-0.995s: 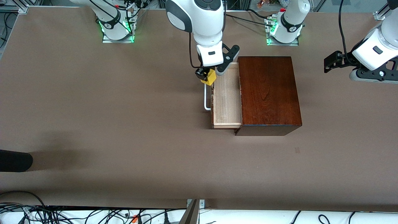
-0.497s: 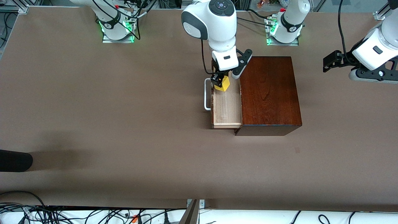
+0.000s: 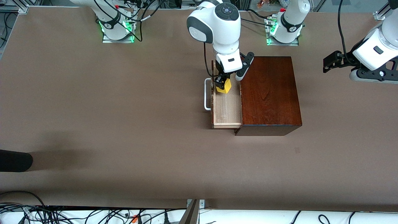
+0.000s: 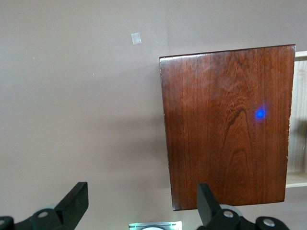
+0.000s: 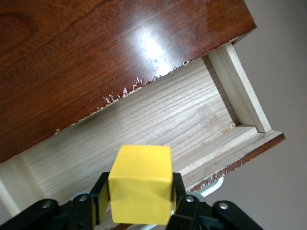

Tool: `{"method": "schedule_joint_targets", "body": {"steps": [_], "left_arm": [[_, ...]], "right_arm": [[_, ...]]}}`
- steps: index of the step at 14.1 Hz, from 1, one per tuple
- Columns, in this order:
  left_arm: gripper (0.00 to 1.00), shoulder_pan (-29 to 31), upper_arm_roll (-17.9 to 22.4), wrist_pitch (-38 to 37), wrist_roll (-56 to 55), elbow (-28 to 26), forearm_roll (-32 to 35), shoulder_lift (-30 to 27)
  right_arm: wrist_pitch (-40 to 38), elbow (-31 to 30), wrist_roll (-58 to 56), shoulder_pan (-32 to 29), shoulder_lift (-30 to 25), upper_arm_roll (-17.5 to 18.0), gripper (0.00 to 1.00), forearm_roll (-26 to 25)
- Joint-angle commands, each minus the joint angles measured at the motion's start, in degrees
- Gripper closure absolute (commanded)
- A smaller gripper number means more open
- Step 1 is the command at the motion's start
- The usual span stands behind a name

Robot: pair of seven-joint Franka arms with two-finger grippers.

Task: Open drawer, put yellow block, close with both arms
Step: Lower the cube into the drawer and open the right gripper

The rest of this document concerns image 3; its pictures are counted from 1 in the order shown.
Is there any large looping black cable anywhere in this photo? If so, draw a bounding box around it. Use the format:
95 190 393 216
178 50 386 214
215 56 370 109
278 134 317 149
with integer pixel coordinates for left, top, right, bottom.
0 190 47 208

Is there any aluminium frame corner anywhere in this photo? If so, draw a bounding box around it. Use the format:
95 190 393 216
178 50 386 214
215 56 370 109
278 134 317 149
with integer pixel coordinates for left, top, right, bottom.
373 10 390 21

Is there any wooden drawer with white handle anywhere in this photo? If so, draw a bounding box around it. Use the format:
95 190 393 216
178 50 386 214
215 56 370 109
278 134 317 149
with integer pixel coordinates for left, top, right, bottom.
204 61 243 129

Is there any metal bracket with post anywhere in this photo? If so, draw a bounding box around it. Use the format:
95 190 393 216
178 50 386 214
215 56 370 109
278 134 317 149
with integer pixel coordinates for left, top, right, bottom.
179 199 206 224

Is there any dark wooden drawer cabinet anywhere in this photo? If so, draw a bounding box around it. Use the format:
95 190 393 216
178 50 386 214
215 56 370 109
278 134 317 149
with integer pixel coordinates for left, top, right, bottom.
235 56 303 137

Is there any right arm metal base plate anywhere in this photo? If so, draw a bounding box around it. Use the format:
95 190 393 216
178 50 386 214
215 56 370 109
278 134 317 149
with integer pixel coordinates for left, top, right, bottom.
102 9 135 44

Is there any curved black table cable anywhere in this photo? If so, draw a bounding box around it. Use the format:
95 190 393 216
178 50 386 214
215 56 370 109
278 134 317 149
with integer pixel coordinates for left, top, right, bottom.
247 8 272 20

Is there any black cylindrical object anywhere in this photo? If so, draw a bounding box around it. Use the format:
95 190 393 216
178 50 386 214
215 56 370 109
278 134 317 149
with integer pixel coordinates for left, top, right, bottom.
0 150 34 172

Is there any yellow wooden block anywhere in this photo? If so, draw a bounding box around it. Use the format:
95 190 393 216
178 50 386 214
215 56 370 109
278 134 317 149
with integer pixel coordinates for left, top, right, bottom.
216 78 232 94

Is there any straight black table cable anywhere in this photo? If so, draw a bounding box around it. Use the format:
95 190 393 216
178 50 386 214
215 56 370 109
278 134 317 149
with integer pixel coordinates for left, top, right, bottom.
240 17 274 27

